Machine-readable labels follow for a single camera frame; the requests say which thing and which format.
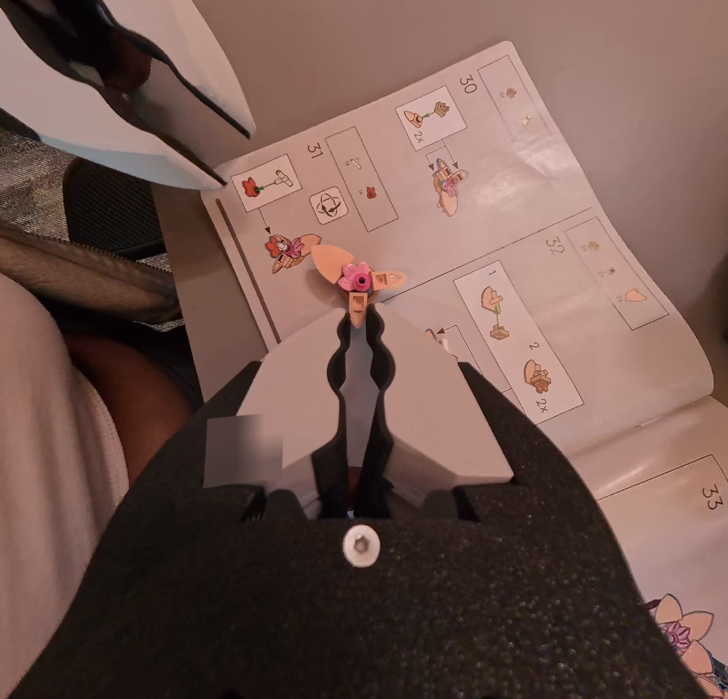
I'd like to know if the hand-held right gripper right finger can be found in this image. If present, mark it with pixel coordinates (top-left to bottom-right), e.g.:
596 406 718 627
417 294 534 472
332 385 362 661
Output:
354 305 516 519

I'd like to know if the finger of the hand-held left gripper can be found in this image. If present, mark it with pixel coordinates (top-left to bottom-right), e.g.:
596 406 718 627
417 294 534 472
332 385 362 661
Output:
54 0 257 140
0 0 228 192

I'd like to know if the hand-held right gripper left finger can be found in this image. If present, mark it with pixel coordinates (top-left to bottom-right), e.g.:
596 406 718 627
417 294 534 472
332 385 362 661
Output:
204 308 350 519

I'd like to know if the pink and peach toy flower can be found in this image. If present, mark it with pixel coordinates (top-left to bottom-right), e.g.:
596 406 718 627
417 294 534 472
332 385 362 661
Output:
311 244 408 330

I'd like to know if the light desk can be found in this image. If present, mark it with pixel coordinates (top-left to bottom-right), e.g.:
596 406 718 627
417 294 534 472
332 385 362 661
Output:
152 0 728 404

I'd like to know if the black mesh chair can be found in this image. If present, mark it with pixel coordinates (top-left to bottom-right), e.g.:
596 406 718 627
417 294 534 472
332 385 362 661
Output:
61 157 169 257

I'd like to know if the person's bare leg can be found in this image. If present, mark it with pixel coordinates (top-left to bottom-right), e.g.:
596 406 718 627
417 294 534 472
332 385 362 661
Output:
63 324 198 484

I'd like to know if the building instruction booklet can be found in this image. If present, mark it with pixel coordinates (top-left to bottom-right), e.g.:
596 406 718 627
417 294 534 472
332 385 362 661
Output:
200 40 728 699

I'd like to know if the person's white clothing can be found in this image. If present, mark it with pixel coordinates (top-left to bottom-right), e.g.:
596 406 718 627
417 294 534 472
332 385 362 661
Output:
0 271 130 699

